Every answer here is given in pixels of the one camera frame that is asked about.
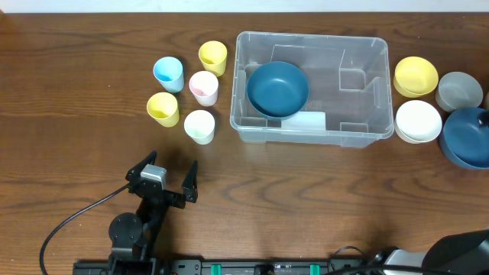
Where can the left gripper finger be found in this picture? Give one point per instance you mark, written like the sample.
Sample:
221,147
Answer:
189,185
135,172

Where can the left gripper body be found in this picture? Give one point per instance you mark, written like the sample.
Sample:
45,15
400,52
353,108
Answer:
164,195

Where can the dark blue bowl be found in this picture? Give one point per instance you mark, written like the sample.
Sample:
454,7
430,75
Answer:
464,138
278,90

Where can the white bowl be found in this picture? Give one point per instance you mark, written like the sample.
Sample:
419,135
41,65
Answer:
417,122

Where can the yellow bowl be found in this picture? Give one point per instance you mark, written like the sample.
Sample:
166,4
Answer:
415,77

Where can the grey bowl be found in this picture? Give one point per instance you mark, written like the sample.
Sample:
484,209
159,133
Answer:
458,90

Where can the beige bowl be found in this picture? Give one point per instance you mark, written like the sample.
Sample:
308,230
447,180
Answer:
486,101

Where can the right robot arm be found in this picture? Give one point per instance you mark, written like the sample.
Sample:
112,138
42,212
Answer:
465,253

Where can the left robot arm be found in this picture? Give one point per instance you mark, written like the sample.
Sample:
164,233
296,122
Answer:
134,235

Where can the clear plastic storage container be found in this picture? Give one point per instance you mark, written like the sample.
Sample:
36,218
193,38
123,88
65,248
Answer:
350,101

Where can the pale green white cup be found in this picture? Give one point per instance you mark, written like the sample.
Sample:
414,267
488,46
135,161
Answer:
200,126

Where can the yellow cup near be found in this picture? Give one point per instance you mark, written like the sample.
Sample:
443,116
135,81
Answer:
163,108

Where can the yellow cup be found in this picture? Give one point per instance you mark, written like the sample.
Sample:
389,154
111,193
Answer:
213,56
163,108

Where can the pink cup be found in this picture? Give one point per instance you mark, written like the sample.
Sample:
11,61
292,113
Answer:
204,86

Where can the light blue cup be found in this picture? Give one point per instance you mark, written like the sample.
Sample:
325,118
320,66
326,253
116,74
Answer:
169,73

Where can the yellow cup far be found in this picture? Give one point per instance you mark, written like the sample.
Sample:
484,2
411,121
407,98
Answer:
213,56

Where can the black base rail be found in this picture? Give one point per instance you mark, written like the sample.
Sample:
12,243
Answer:
197,267

